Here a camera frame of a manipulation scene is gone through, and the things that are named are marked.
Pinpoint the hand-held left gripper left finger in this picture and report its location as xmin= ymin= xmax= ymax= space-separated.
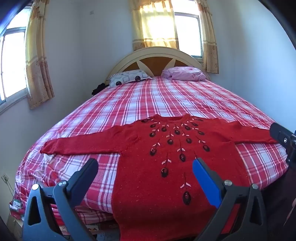
xmin=22 ymin=158 xmax=99 ymax=241

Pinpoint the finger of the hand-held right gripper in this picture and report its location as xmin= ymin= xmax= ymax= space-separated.
xmin=270 ymin=123 xmax=292 ymax=149

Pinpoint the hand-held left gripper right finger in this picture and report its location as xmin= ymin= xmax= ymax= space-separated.
xmin=192 ymin=158 xmax=270 ymax=241

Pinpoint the red knitted sweater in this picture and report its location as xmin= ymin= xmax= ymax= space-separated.
xmin=40 ymin=114 xmax=279 ymax=241

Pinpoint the person's dark clothing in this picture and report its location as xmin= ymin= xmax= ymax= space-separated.
xmin=259 ymin=169 xmax=296 ymax=241

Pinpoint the colourful printed box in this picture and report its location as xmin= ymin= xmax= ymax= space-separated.
xmin=9 ymin=197 xmax=25 ymax=220

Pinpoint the dark cloth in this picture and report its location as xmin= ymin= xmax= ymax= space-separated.
xmin=91 ymin=82 xmax=109 ymax=96

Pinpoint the red plaid bed sheet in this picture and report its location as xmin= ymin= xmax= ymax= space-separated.
xmin=9 ymin=76 xmax=289 ymax=234

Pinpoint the grey patterned pillow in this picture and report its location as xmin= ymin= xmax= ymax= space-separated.
xmin=109 ymin=70 xmax=153 ymax=88

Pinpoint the yellow floral curtain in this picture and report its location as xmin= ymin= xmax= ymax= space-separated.
xmin=129 ymin=0 xmax=179 ymax=52
xmin=195 ymin=0 xmax=219 ymax=74
xmin=25 ymin=0 xmax=55 ymax=110

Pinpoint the pink pillow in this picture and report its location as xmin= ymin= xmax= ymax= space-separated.
xmin=161 ymin=66 xmax=207 ymax=81

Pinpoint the cream wooden headboard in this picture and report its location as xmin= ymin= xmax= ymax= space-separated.
xmin=105 ymin=46 xmax=211 ymax=81

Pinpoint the white framed window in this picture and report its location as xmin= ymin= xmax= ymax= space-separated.
xmin=0 ymin=7 xmax=31 ymax=112
xmin=173 ymin=11 xmax=204 ymax=62

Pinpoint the thin white cable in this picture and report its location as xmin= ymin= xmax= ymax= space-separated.
xmin=6 ymin=181 xmax=16 ymax=197

